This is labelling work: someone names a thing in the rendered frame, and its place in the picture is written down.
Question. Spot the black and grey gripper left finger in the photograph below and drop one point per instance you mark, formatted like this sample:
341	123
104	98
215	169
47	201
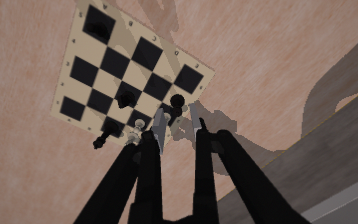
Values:
108	201

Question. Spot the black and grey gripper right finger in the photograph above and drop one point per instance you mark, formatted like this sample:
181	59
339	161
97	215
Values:
263	201

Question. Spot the white pawn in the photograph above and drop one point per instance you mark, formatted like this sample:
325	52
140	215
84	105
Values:
167	117
139	124

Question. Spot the chessboard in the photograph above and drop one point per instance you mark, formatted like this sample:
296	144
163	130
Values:
96	70

